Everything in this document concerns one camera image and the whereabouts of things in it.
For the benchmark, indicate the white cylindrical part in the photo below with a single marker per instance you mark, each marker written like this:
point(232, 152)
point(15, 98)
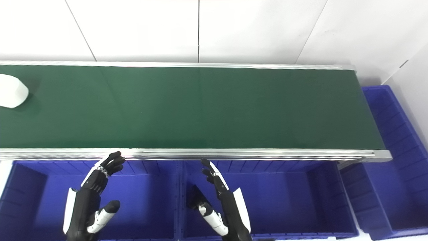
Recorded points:
point(11, 91)

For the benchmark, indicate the green conveyor belt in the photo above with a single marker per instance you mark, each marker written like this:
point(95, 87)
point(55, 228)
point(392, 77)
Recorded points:
point(200, 107)
point(234, 154)

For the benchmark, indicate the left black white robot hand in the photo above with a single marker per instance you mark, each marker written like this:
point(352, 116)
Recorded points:
point(85, 204)

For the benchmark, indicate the blue plastic bin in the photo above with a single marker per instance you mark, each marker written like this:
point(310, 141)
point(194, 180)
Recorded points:
point(147, 207)
point(394, 180)
point(284, 204)

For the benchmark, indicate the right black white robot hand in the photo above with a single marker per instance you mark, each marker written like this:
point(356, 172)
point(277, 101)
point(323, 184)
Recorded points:
point(234, 214)

